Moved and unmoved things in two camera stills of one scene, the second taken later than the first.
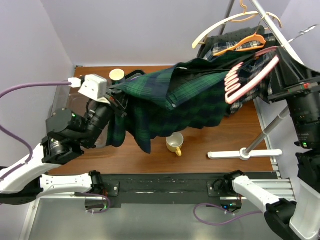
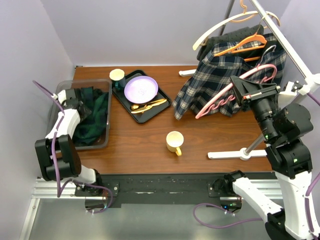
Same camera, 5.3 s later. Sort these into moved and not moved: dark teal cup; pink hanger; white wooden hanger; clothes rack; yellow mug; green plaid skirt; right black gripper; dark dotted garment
Moved: pink hanger; right black gripper; green plaid skirt
Not moved: yellow mug; dark teal cup; white wooden hanger; dark dotted garment; clothes rack
